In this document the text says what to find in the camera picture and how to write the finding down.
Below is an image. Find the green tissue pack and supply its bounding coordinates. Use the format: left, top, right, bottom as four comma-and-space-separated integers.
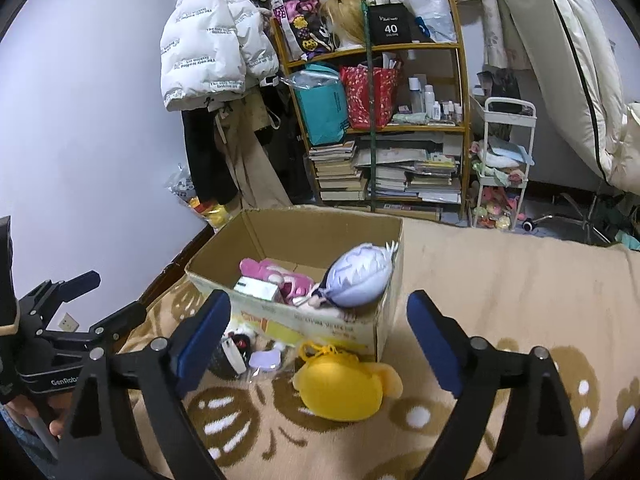
233, 276, 283, 304

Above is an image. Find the yellow plush toy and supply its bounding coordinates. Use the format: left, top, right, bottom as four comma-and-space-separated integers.
293, 340, 404, 422

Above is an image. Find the pink plush toy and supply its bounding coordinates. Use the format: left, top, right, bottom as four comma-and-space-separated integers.
239, 258, 314, 306

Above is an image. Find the purple haired plush doll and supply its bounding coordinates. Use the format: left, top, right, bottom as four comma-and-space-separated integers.
309, 242, 399, 309

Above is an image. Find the person's left hand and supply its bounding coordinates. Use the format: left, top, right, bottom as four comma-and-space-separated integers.
1, 391, 73, 439

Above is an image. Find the beige patterned blanket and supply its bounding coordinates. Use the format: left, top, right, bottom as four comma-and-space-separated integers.
124, 207, 639, 479

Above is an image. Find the lavender plush in bag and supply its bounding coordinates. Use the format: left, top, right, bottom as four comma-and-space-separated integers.
248, 348, 282, 373

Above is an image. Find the snack bag on floor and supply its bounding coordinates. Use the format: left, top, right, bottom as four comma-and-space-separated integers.
166, 162, 234, 231

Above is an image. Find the beige hanging coat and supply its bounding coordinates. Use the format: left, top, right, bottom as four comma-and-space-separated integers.
215, 89, 292, 209

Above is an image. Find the cardboard box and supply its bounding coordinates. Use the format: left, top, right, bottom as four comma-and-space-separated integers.
186, 206, 404, 361

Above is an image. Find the white rolling cart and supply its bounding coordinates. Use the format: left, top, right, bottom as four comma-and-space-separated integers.
470, 96, 537, 231

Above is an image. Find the stack of books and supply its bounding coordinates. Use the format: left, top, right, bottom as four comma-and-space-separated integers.
308, 132, 463, 205

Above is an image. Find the white puffer jacket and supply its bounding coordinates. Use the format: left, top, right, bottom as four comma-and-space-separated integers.
160, 0, 280, 112

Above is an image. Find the wooden shelf unit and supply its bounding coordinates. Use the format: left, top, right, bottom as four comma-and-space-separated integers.
271, 0, 471, 211

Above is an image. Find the teal bag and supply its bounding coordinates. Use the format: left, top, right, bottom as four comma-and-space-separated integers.
293, 63, 349, 146

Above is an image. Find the red patterned bag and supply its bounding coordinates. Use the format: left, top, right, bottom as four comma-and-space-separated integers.
340, 65, 400, 130

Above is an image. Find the cream recliner chair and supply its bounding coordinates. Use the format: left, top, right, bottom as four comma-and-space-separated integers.
503, 0, 639, 194

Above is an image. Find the blonde wig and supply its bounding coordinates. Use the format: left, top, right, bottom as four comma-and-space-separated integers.
321, 0, 366, 51

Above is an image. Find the black box with 40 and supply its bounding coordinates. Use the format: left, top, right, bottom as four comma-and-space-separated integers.
368, 3, 411, 46

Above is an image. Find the green pole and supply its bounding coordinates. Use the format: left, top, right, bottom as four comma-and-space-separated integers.
361, 0, 378, 212

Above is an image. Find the wall outlet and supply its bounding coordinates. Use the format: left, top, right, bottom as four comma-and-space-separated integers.
58, 313, 79, 333

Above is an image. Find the black round plush keychain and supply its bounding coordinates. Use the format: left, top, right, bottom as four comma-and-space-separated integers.
208, 333, 252, 380

